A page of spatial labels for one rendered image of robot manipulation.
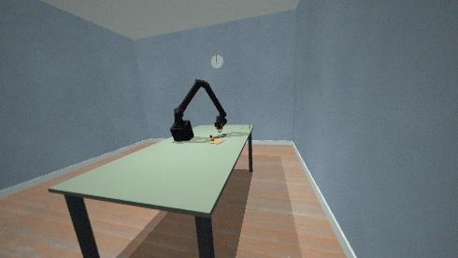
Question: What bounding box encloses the tan mat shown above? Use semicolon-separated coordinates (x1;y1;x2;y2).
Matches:
206;139;225;144

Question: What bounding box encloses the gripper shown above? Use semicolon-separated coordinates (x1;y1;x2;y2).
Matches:
214;119;224;132

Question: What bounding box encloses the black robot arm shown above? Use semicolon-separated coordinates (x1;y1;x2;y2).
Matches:
174;79;227;128

